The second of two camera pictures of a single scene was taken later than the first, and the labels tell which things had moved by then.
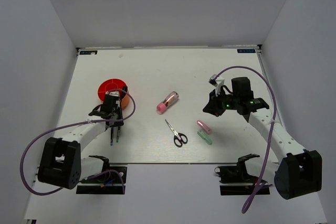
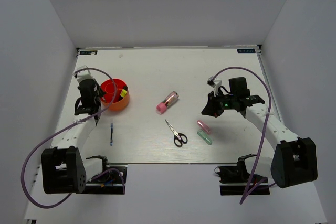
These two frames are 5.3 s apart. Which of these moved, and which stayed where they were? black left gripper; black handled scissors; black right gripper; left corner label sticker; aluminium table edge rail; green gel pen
Moved: green gel pen; black left gripper
Stayed: black handled scissors; black right gripper; aluminium table edge rail; left corner label sticker
